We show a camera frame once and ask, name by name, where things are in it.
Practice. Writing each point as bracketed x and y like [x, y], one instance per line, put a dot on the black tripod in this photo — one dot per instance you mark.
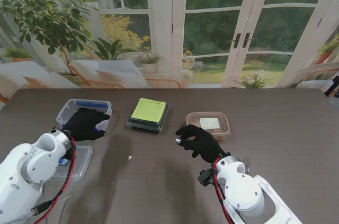
[334, 85]

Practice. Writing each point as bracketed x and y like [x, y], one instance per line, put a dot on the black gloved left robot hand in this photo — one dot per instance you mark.
[84, 126]

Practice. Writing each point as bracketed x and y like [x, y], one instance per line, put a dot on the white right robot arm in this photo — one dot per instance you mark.
[243, 192]

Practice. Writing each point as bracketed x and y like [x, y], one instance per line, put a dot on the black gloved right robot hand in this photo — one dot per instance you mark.
[204, 144]

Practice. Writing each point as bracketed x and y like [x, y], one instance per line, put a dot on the printed garden door backdrop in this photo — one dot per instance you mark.
[159, 36]

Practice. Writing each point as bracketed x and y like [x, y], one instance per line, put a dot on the clear lid with blue label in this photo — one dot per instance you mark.
[82, 163]

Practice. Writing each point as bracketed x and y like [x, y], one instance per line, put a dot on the clear container with blue clips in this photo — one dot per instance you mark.
[104, 107]

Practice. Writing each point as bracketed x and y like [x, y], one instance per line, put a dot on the clear lid with green paper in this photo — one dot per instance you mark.
[149, 110]

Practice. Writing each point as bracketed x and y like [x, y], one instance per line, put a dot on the clear lid with white label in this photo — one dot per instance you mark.
[209, 122]

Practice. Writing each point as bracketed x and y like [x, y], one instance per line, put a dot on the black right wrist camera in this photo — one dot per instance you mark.
[205, 177]

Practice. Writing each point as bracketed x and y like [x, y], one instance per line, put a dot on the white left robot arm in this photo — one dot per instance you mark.
[29, 171]

